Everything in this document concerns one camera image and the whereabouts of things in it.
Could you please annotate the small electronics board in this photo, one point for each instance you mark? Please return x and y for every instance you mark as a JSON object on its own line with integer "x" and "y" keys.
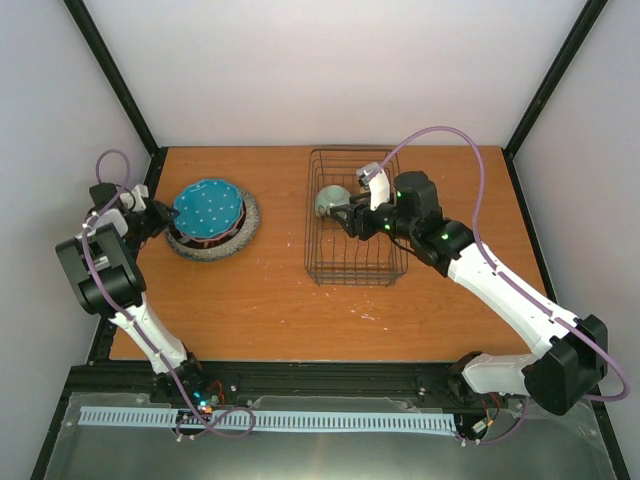
{"x": 210, "y": 398}

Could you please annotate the pink dotted plate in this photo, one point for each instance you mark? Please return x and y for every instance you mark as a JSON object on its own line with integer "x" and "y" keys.
{"x": 206, "y": 242}

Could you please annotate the light green bowl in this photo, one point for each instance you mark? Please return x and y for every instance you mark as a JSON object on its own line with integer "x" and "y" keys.
{"x": 329, "y": 197}

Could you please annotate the black wire dish rack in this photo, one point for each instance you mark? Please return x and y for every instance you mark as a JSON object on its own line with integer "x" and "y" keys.
{"x": 331, "y": 257}

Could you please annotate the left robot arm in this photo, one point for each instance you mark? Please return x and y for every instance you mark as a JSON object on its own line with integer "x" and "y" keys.
{"x": 107, "y": 281}

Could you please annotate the black aluminium frame rail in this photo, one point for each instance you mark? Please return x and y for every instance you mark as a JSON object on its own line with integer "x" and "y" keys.
{"x": 424, "y": 385}

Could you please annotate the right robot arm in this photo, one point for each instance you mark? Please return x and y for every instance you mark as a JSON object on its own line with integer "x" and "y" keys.
{"x": 566, "y": 357}

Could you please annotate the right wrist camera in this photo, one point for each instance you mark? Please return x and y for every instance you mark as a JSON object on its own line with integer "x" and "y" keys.
{"x": 375, "y": 179}

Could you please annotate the grey speckled plate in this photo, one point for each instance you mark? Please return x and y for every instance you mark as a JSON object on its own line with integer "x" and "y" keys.
{"x": 234, "y": 246}

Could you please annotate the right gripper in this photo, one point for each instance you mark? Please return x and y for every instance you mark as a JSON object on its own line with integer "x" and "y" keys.
{"x": 358, "y": 217}

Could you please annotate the teal dotted plate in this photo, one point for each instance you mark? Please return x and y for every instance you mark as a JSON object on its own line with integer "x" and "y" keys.
{"x": 208, "y": 209}

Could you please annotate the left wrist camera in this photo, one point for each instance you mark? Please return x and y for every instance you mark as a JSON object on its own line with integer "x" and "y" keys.
{"x": 135, "y": 199}

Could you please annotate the light blue cable duct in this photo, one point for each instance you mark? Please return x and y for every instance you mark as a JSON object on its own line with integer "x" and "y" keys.
{"x": 273, "y": 421}

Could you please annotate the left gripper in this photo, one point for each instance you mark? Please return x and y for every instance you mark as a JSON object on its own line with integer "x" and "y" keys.
{"x": 160, "y": 220}

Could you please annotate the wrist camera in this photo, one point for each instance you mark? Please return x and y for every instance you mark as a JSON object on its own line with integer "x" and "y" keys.
{"x": 375, "y": 179}
{"x": 135, "y": 199}

